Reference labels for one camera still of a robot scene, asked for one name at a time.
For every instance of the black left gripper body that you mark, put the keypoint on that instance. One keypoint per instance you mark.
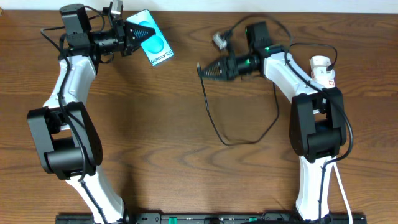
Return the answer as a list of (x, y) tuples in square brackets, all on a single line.
[(124, 37)]

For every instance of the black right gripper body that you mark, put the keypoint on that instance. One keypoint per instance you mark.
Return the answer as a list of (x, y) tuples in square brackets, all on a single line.
[(233, 71)]

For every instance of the Galaxy S25 smartphone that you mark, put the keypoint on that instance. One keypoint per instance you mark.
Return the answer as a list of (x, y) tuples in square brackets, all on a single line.
[(156, 47)]

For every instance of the white power strip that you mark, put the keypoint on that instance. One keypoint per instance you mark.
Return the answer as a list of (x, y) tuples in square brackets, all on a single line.
[(321, 61)]

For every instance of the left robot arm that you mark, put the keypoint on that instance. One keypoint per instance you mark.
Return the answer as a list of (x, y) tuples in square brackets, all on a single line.
[(64, 136)]

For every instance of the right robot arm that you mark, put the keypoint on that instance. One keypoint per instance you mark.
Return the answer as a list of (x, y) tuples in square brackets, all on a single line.
[(318, 125)]

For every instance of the white USB charger plug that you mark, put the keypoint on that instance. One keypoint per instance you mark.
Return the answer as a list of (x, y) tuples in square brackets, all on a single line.
[(323, 76)]

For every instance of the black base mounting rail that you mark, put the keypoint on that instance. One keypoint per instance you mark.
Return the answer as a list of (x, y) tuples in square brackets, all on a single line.
[(268, 217)]

